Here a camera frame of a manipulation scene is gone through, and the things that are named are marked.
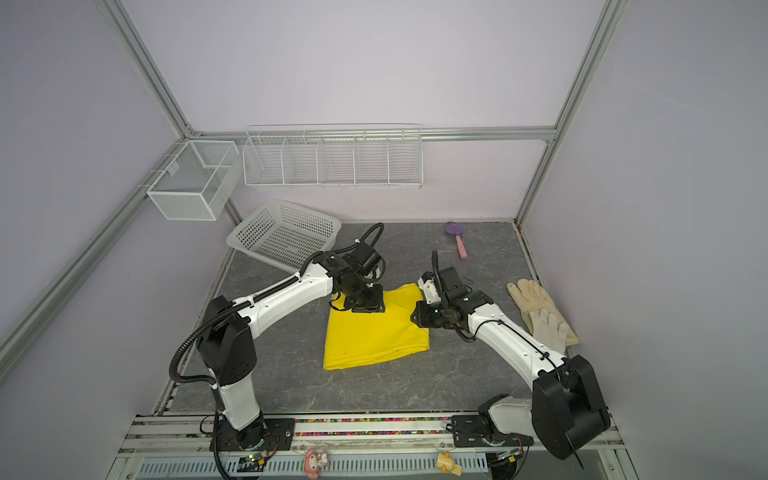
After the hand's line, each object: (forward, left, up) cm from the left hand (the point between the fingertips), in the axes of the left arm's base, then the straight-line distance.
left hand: (381, 314), depth 81 cm
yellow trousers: (-3, +8, -9) cm, 12 cm away
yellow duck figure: (-34, -13, -8) cm, 37 cm away
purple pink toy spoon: (+42, -31, -13) cm, 53 cm away
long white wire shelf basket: (+52, +14, +16) cm, 56 cm away
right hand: (-1, -10, -3) cm, 10 cm away
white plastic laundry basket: (+43, +37, -12) cm, 58 cm away
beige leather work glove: (+9, -50, -13) cm, 53 cm away
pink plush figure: (-32, +17, -9) cm, 37 cm away
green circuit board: (-31, +34, -14) cm, 48 cm away
